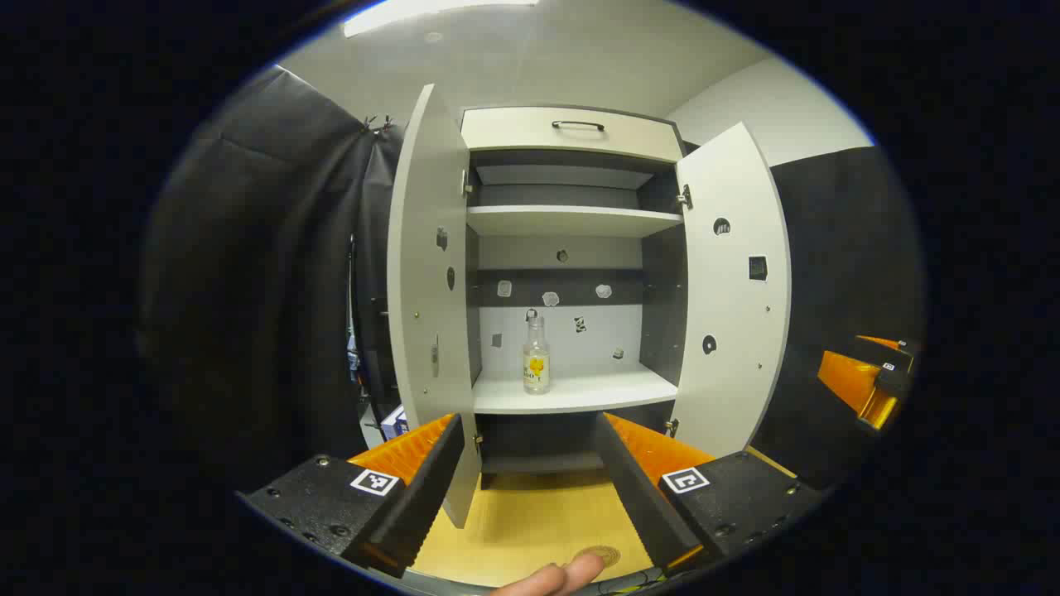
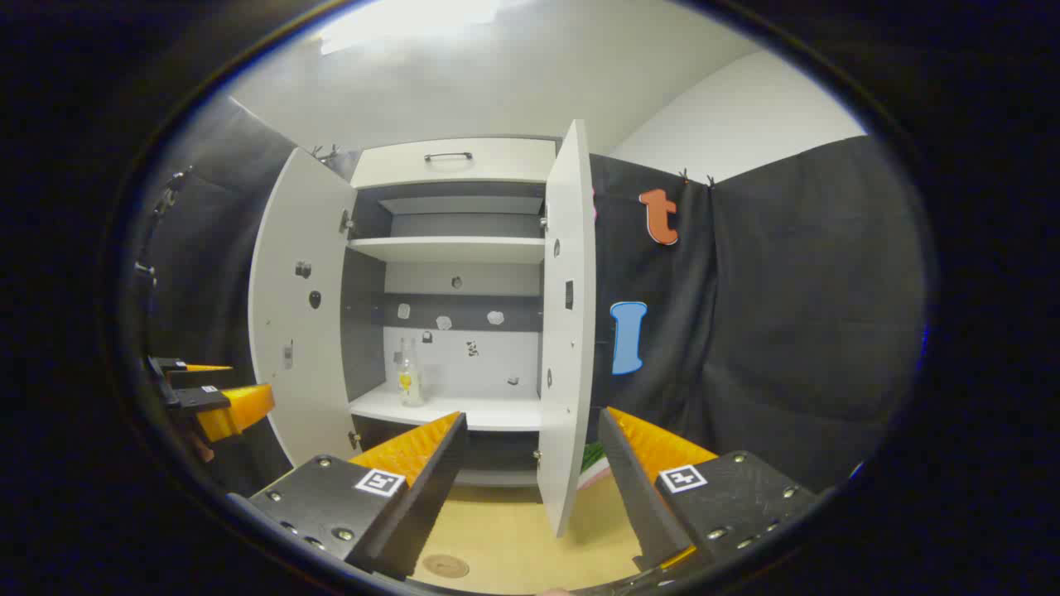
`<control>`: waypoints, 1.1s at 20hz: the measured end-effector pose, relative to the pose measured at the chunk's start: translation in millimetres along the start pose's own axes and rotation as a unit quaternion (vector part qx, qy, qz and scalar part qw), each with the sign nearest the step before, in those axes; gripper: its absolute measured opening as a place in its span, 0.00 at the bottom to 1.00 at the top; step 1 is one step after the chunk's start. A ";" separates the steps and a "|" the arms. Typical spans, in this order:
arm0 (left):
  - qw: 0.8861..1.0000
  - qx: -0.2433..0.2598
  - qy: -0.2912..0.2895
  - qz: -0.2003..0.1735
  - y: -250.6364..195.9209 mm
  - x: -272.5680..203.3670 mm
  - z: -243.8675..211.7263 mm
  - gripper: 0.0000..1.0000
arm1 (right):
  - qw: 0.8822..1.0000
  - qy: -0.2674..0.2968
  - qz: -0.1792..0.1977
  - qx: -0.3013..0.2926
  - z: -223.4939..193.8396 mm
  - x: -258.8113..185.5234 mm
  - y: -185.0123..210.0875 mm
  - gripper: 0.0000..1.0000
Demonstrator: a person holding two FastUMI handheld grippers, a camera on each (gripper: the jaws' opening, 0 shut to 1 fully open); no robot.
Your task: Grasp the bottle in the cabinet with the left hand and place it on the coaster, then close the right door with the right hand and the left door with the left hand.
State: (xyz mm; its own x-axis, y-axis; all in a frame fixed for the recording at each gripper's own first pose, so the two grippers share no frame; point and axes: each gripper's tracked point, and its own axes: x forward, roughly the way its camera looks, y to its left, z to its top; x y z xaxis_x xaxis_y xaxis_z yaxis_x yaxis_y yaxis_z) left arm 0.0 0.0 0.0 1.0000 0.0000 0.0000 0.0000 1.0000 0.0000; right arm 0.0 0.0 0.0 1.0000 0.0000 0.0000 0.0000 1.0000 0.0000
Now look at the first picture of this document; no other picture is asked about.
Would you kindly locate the round tan coaster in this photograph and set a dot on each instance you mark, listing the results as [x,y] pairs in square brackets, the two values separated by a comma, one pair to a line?
[611,553]

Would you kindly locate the white and grey cabinet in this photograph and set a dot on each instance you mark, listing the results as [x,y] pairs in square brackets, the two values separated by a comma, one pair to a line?
[571,389]

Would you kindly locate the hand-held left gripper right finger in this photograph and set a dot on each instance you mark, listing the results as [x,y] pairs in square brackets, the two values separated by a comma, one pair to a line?
[638,505]

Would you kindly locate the blue cloth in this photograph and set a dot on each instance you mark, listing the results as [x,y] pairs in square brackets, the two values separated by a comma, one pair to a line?
[354,356]

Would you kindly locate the dark blue book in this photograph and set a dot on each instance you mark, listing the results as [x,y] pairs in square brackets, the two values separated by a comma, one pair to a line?
[394,422]

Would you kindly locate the clear glass bottle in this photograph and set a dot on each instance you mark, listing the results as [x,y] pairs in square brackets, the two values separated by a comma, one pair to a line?
[536,368]

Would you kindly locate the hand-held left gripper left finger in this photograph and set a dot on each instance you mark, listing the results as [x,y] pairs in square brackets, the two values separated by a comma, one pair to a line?
[422,505]

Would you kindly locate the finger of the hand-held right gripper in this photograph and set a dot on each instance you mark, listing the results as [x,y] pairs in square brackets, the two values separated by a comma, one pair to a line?
[890,372]

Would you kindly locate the white cabinet drawer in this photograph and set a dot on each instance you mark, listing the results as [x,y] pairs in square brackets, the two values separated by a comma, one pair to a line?
[513,132]

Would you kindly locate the white cabinet door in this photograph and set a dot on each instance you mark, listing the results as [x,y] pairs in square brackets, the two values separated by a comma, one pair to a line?
[422,248]
[729,290]

